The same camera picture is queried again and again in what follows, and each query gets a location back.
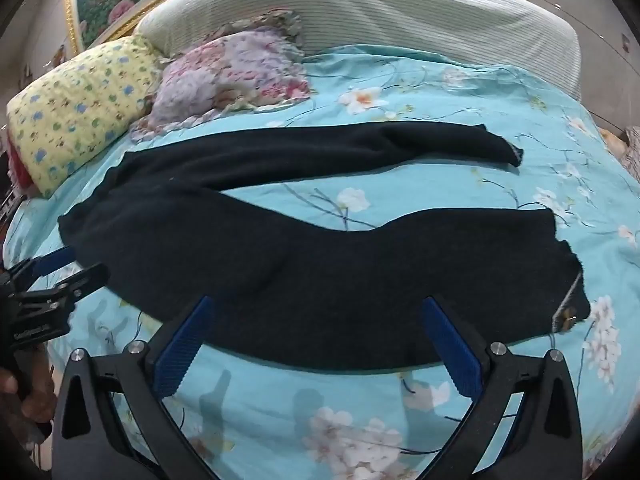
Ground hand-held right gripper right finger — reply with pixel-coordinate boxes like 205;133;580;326
415;296;583;480

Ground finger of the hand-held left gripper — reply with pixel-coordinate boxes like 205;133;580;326
36;262;111;311
21;246;76;279

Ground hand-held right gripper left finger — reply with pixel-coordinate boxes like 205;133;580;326
51;295;221;480

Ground black pants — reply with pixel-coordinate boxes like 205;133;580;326
57;121;592;372

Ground person's left hand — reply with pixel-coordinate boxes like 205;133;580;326
0;366;57;443

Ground red cloth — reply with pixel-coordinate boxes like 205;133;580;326
5;135;33;188

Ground light blue floral bedsheet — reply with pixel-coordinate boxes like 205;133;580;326
2;44;640;480

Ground yellow cartoon print pillow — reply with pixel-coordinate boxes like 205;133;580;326
6;35;163;198

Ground pink floral ruffled pillow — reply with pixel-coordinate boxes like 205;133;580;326
129;10;312;138

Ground pink and orange cloth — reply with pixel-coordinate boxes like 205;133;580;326
597;125;640;181

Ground white striped headboard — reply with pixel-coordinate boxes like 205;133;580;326
135;0;583;103

